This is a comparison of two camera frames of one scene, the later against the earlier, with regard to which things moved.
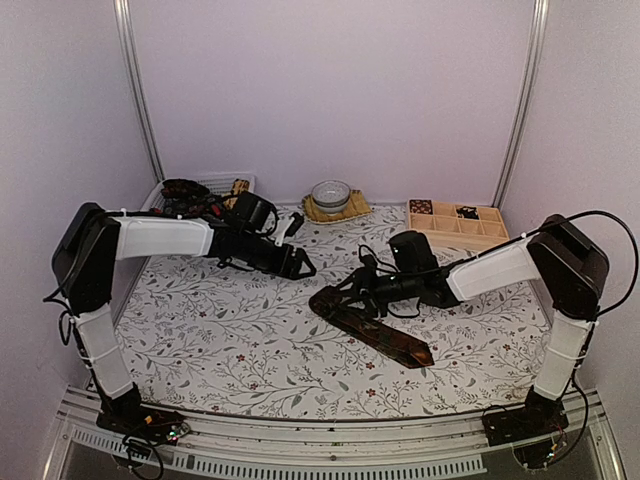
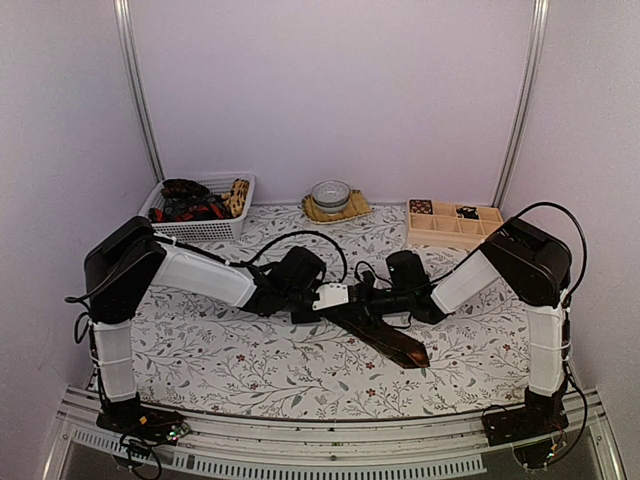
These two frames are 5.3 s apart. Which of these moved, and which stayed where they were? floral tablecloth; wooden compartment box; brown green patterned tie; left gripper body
Moved: left gripper body
Stayed: wooden compartment box; brown green patterned tie; floral tablecloth
